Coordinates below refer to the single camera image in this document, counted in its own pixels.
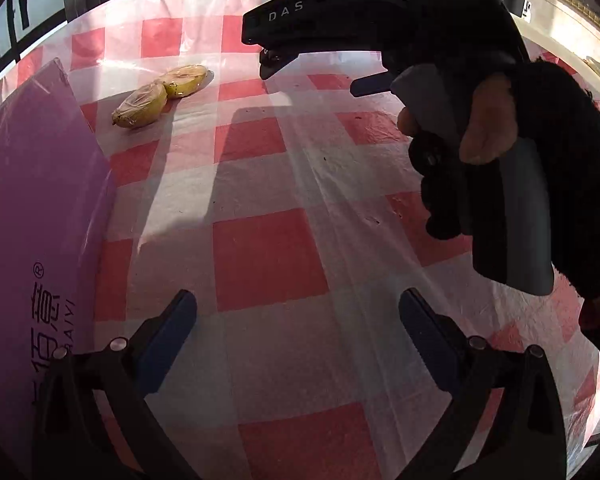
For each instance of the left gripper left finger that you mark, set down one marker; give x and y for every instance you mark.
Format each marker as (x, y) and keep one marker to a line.
(92, 420)

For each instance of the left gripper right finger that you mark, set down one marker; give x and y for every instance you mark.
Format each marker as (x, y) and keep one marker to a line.
(527, 438)

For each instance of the right gloved hand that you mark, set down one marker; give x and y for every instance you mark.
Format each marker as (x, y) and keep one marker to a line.
(544, 106)

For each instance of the red white checkered tablecloth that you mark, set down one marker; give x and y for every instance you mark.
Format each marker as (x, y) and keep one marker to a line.
(290, 209)

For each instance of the purple cardboard box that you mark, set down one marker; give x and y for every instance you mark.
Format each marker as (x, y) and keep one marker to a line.
(56, 194)

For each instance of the wrapped yellow fruit half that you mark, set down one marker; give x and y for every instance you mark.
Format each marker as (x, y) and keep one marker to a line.
(142, 107)

